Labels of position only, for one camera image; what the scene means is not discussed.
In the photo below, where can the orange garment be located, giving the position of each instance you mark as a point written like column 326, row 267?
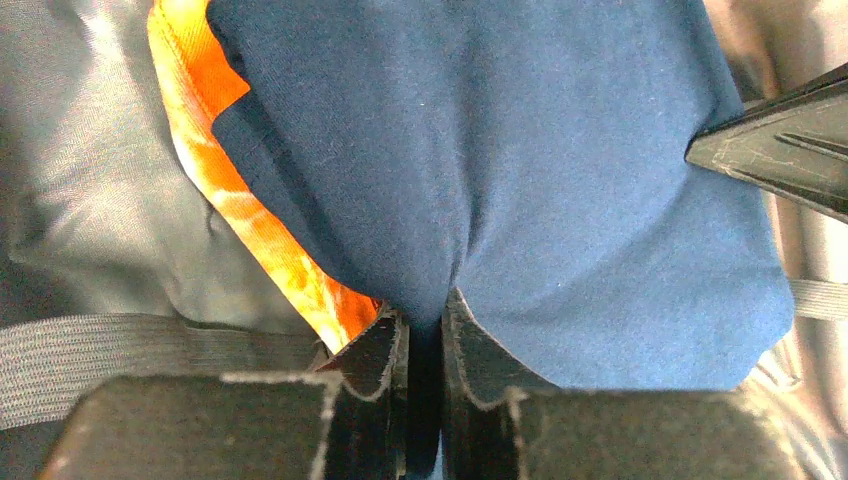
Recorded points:
column 197, row 84

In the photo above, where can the space astronaut hardshell suitcase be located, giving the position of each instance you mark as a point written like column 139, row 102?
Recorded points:
column 114, row 264

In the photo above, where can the navy blue garment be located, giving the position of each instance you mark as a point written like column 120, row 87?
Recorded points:
column 528, row 153

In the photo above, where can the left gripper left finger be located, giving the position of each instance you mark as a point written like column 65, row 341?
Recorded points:
column 343, row 421

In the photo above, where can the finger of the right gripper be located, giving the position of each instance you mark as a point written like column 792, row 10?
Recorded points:
column 794, row 146

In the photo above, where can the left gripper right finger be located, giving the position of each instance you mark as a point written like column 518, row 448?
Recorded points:
column 501, row 420

